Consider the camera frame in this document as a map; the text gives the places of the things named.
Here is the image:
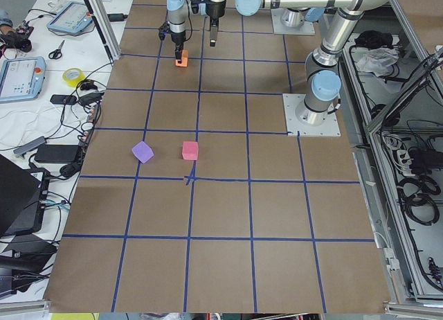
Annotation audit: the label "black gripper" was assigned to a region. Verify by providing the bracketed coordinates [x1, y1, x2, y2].
[170, 31, 186, 62]
[206, 0, 226, 47]

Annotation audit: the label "white power strip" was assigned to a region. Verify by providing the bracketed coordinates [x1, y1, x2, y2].
[395, 149, 412, 168]

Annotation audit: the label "blue teach pendant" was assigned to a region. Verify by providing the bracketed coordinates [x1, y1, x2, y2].
[1, 56, 46, 103]
[46, 1, 93, 36]

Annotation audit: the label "black power adapter brick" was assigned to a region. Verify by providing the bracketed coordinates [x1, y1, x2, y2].
[35, 144, 79, 163]

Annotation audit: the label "yellow tape roll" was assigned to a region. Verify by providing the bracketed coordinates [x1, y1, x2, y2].
[62, 67, 86, 88]

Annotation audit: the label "black laptop computer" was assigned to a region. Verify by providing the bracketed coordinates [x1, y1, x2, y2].
[1, 156, 49, 237]

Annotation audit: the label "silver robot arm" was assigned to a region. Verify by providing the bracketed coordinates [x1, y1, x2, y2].
[235, 0, 389, 126]
[167, 0, 192, 66]

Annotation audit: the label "black small device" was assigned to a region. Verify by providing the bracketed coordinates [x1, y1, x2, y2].
[50, 94, 77, 105]

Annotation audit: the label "crumpled white cloth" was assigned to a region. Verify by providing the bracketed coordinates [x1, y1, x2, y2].
[356, 48, 399, 76]

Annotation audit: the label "brown paper mat blue grid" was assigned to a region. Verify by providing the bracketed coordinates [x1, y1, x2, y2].
[45, 0, 390, 314]

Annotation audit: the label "aluminium frame post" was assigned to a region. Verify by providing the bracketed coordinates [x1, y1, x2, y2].
[84, 0, 120, 62]

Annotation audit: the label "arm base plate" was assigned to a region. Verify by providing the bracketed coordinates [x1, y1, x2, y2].
[282, 94, 341, 137]
[271, 8, 315, 35]

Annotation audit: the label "coiled black cable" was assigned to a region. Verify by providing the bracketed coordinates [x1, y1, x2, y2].
[397, 179, 441, 227]

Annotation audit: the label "purple foam cube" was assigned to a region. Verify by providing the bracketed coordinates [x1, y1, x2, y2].
[132, 141, 154, 163]

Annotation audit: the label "grey usb hub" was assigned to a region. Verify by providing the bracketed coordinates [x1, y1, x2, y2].
[13, 136, 46, 156]

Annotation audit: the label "blue teach pendant far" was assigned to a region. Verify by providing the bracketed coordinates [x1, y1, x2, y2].
[46, 1, 93, 36]

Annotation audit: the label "blue teach pendant near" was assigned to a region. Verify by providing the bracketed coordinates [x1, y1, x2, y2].
[1, 56, 46, 103]

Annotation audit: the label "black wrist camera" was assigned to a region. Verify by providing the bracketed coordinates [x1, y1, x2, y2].
[188, 0, 206, 16]
[158, 21, 170, 41]

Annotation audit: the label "orange foam cube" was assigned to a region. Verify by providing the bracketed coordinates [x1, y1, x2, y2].
[175, 50, 188, 67]

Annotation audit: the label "black handled scissors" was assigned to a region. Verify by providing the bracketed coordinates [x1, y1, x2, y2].
[48, 40, 65, 60]

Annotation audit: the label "pink foam cube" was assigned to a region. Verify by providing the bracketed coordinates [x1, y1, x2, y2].
[181, 141, 199, 161]

